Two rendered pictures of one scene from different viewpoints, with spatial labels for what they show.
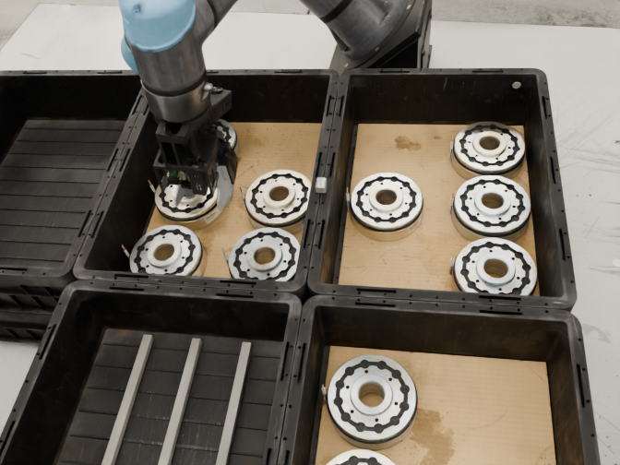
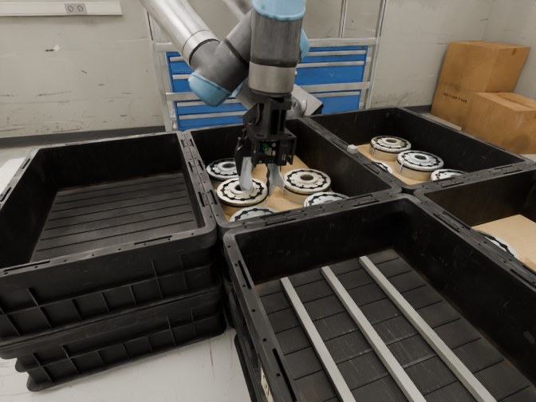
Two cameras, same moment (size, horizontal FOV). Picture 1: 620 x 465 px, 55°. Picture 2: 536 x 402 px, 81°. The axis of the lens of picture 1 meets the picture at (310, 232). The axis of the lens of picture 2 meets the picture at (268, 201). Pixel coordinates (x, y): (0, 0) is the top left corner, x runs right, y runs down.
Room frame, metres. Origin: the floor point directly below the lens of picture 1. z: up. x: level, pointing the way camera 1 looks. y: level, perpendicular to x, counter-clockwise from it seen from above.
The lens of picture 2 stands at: (0.15, 0.45, 1.18)
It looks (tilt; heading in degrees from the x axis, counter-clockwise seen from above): 33 degrees down; 324
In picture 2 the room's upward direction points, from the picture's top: straight up
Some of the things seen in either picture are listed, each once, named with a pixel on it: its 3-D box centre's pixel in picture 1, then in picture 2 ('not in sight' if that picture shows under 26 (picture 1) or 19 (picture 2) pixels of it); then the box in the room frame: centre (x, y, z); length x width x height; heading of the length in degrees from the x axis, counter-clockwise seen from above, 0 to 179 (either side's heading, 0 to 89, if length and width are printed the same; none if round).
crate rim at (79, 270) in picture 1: (220, 168); (273, 159); (0.59, 0.11, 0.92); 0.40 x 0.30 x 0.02; 163
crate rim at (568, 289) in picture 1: (438, 173); (399, 140); (0.51, -0.18, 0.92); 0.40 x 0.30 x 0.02; 163
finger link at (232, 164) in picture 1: (219, 160); not in sight; (0.59, 0.10, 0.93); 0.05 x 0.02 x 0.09; 73
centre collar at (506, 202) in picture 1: (492, 201); (420, 158); (0.49, -0.25, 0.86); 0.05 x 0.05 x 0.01
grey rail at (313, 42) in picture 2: not in sight; (273, 43); (2.18, -1.10, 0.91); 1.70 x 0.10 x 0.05; 67
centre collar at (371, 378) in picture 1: (371, 394); not in sight; (0.25, -0.03, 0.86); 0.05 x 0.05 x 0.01
